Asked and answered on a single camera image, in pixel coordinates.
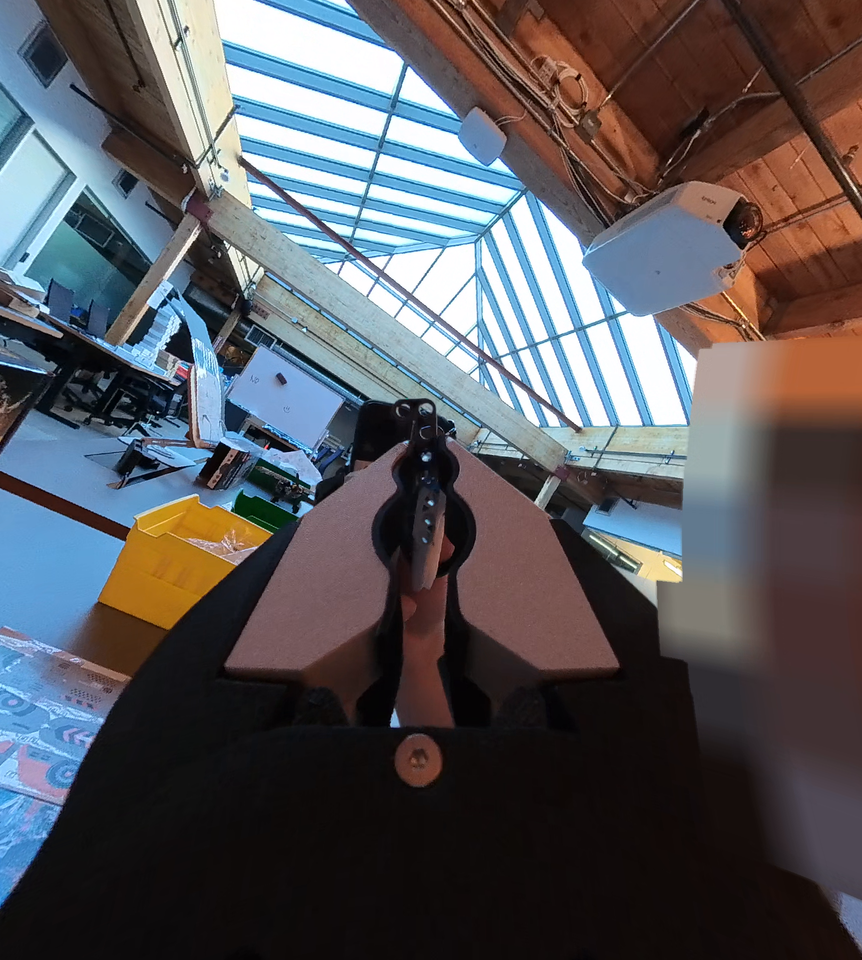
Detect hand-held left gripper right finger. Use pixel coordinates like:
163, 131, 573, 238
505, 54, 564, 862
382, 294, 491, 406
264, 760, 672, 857
442, 438, 621, 727

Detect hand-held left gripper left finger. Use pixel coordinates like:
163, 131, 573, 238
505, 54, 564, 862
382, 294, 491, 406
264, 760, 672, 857
224, 441, 411, 727

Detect grey desk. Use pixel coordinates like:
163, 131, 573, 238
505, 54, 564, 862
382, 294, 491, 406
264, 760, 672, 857
0, 408, 312, 676

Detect person's right hand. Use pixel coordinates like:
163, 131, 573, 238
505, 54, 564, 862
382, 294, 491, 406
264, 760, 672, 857
397, 576, 456, 729

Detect green storage bin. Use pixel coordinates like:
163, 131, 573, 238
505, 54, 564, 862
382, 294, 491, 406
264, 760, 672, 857
232, 461, 313, 535

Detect whiteboard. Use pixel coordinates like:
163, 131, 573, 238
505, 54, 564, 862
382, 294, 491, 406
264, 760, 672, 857
226, 346, 347, 451

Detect clear plastic bags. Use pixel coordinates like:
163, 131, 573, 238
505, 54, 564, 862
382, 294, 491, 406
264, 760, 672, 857
183, 527, 253, 565

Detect black white small box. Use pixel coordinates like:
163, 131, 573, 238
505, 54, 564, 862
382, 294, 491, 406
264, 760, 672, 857
197, 433, 264, 494

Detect yellow storage bin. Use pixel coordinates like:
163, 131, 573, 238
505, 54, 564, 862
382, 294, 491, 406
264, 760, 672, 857
98, 493, 276, 631

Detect leaning cardboard board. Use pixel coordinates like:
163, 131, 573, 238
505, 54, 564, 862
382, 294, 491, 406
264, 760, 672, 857
185, 306, 227, 449

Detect black tablet stand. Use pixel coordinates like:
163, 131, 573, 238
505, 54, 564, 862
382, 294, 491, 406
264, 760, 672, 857
84, 437, 201, 490

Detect sticker sheet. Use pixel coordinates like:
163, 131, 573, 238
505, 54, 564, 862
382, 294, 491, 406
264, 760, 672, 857
0, 626, 133, 809

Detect white ceiling box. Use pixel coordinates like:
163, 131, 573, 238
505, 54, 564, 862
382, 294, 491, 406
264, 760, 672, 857
458, 106, 509, 168

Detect white ceiling projector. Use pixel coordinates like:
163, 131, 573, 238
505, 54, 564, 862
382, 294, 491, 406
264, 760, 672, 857
582, 181, 765, 318

